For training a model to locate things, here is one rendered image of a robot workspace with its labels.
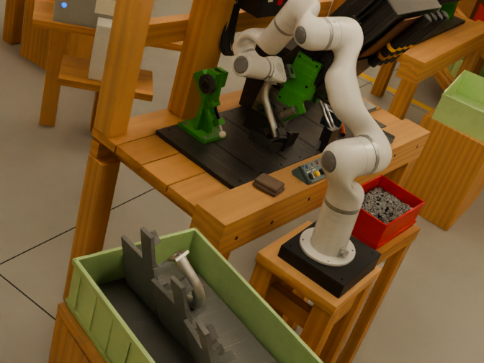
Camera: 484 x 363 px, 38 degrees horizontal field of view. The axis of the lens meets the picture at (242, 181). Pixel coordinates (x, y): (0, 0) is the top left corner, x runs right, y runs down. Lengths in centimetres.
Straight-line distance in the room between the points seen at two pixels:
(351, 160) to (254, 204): 51
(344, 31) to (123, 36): 76
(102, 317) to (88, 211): 103
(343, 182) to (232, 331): 54
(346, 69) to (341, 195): 38
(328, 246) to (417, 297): 171
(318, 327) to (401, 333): 139
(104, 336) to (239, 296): 41
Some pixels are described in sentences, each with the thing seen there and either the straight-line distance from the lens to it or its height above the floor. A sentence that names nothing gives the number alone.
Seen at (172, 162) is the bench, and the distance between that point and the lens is 261.
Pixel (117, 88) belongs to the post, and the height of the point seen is 109.
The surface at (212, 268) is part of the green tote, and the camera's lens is 214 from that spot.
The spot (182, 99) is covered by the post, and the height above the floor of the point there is 96.
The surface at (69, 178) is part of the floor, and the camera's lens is 398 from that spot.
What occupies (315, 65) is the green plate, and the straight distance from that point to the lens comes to 278.
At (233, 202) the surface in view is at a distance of 245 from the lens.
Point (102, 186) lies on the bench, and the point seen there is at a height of 66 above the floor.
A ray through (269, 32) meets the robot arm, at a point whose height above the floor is 144.
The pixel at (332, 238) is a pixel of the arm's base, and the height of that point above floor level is 99.
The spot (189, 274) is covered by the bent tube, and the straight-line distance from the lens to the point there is 171.
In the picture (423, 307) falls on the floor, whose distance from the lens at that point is 393.
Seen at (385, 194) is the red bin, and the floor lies 88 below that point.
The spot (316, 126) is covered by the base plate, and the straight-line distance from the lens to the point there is 315.
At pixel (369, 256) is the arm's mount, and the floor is 92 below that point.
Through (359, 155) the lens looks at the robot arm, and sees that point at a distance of 211.
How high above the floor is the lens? 224
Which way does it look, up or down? 31 degrees down
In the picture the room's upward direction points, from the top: 18 degrees clockwise
